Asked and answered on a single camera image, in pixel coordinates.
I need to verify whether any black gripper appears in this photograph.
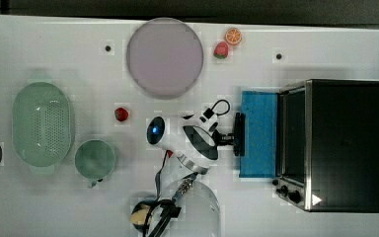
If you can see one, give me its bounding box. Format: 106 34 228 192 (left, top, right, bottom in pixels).
212 130 235 146

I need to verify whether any oven door with black handle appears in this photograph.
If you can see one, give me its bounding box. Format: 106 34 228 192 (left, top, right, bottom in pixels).
234 91 277 178

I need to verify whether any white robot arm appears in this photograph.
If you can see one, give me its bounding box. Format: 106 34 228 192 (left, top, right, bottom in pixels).
143 111 232 237

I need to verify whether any black toaster oven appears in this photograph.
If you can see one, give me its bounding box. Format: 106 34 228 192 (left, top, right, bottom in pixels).
273 79 379 213

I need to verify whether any red ketchup bottle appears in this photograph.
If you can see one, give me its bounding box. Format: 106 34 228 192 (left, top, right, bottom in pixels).
167 150 174 158

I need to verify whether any large red strawberry toy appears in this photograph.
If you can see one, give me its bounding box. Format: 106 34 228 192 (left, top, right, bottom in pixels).
213 41 229 59

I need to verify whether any orange slice toy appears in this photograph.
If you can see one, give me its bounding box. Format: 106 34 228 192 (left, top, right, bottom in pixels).
224 28 243 45

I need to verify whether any grey round plate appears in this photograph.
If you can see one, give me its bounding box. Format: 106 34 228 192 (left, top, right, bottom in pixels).
126 18 203 99

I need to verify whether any small red strawberry toy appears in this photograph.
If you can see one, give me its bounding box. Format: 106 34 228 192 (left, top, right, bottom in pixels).
114 108 129 122

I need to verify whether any blue-grey bowl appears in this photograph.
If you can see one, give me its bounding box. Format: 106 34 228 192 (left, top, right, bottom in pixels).
130 199 156 232

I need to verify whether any green cup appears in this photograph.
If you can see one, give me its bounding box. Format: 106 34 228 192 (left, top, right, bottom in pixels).
74 139 116 189

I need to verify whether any green oval colander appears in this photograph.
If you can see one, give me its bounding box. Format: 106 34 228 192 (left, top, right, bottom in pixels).
12 82 74 174

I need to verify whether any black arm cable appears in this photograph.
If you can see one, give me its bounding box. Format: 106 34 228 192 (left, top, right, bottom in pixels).
206 99 231 117

